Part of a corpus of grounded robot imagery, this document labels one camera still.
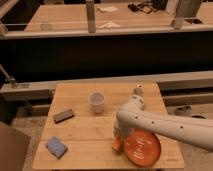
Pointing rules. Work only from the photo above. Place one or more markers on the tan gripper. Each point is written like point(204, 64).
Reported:
point(118, 136)

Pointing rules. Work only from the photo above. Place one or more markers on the orange pepper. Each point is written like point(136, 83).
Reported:
point(117, 146)

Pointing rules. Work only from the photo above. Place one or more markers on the orange ceramic bowl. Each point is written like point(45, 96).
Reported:
point(142, 148)

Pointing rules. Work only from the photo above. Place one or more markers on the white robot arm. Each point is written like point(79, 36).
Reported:
point(194, 131)

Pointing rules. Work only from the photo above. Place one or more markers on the translucent plastic cup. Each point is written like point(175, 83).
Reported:
point(96, 101)

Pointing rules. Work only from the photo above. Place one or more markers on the wooden table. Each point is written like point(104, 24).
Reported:
point(89, 136)

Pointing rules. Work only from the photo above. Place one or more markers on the dark grey sponge block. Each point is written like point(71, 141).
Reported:
point(57, 118)

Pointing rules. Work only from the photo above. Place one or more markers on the blue sponge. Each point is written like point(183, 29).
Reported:
point(56, 147)

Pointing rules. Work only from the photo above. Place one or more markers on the blue and black device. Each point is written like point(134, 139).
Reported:
point(187, 111)

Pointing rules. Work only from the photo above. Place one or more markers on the brown cardboard box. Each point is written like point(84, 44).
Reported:
point(13, 148)

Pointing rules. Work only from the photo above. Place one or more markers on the white paper on far table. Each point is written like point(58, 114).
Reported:
point(109, 25)

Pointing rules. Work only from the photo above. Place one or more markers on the grey metal post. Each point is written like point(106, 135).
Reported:
point(90, 16)
point(187, 11)

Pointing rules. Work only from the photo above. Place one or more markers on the grey metal post right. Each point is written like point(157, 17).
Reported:
point(187, 11)

